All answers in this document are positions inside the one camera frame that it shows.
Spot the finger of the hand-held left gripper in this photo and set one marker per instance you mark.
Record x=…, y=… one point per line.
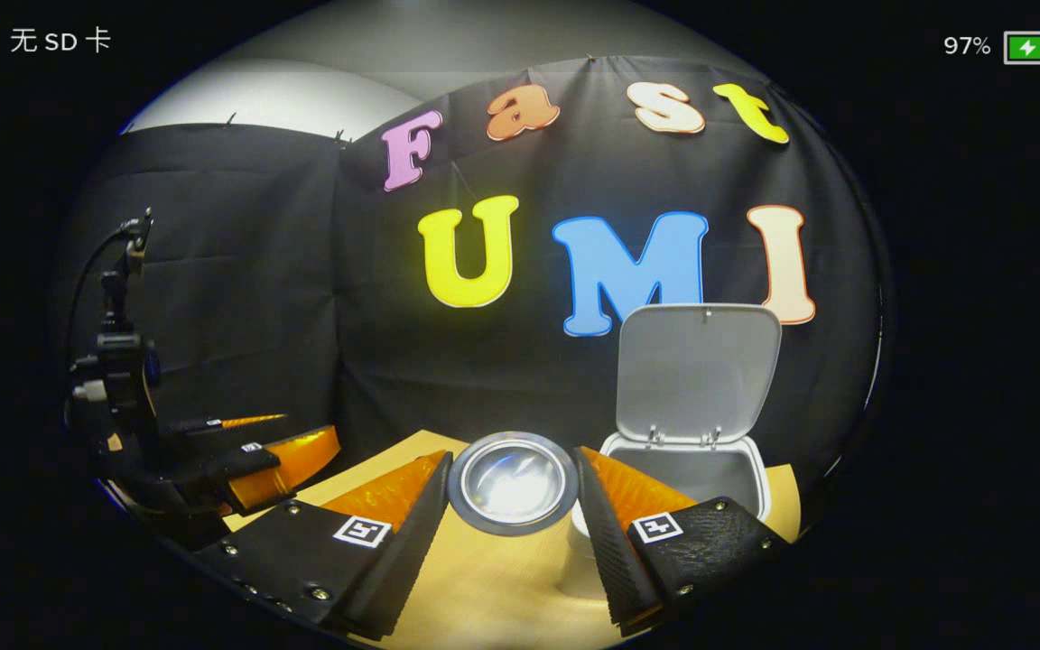
x=294, y=456
x=240, y=422

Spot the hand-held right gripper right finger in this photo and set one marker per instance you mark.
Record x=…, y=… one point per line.
x=610, y=551

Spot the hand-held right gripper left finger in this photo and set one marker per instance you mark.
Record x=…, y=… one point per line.
x=412, y=551

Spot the white desktop garbage bin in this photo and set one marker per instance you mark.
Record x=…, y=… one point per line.
x=696, y=379

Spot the wooden desktop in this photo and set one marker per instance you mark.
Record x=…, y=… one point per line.
x=502, y=587

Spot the black backdrop cloth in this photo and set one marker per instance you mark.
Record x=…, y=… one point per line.
x=258, y=298

